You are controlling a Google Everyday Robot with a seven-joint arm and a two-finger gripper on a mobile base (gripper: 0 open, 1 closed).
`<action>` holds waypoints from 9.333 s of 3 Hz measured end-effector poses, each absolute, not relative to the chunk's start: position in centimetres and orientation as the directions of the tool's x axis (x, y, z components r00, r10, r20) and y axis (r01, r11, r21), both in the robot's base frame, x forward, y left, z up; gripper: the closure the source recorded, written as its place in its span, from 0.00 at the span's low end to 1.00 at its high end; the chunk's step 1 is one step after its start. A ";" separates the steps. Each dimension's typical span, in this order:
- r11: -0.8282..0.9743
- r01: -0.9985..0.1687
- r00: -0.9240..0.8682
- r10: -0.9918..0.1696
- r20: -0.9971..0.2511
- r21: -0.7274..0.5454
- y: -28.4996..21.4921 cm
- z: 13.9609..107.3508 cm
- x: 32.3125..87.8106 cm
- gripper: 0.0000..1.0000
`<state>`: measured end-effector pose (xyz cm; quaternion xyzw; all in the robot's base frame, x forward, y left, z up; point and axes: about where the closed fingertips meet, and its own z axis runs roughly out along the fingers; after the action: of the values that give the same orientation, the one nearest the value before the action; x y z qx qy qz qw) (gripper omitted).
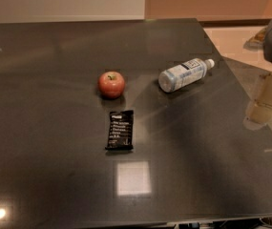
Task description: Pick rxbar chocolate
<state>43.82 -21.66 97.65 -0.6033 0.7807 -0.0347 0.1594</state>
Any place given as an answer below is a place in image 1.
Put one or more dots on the black rxbar chocolate wrapper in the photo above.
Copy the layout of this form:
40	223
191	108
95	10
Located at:
120	136

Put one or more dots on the red apple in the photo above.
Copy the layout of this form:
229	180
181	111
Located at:
111	84

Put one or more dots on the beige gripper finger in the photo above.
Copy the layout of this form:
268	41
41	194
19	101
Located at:
259	110

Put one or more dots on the clear plastic water bottle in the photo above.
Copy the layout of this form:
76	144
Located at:
184	74

